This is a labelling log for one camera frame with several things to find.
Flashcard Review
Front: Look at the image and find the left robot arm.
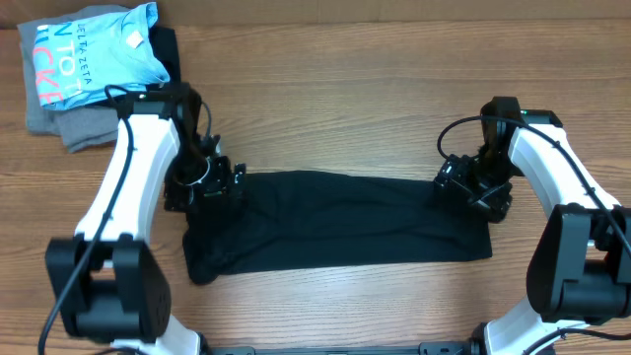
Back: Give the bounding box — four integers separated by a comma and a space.
36, 83, 245, 355

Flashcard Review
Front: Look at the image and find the grey folded garment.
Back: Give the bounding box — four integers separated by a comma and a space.
18, 5, 131, 152

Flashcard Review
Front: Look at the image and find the black t-shirt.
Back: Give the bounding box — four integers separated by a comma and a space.
182, 171, 492, 285

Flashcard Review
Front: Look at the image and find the light blue printed t-shirt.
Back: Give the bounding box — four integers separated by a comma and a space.
33, 2, 171, 110

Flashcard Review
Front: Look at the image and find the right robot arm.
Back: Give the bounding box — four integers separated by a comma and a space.
419, 97, 630, 355

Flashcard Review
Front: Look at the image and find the black folded garment in stack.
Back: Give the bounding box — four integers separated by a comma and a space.
96, 25, 182, 109

